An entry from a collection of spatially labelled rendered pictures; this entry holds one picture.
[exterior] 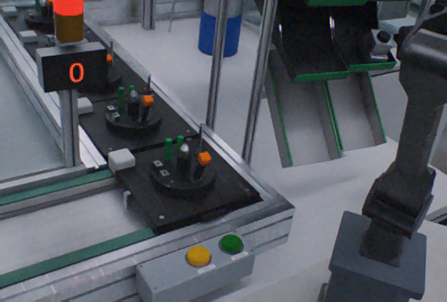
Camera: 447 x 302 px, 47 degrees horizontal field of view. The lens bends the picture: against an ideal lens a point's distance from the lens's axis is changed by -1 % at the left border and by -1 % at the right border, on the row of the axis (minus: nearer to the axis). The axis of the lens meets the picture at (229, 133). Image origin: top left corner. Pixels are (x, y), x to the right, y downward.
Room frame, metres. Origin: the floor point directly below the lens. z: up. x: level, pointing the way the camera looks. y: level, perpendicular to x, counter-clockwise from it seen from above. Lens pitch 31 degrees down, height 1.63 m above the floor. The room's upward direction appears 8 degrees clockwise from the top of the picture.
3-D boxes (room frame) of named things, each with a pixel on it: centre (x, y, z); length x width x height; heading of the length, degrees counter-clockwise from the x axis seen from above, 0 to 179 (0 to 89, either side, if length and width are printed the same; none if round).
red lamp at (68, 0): (0.87, 0.31, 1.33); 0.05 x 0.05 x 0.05
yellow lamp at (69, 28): (0.87, 0.31, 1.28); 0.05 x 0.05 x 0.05
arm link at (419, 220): (0.65, -0.27, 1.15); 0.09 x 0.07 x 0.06; 56
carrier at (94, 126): (1.09, 0.24, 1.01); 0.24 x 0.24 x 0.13; 37
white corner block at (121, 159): (0.91, 0.22, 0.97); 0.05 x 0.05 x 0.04; 37
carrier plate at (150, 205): (0.89, 0.09, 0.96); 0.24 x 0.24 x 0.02; 37
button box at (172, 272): (0.67, 0.03, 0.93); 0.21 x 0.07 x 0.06; 127
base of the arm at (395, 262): (0.64, -0.27, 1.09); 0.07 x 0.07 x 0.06; 74
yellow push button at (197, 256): (0.67, 0.03, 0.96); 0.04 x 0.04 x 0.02
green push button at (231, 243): (0.71, -0.03, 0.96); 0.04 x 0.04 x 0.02
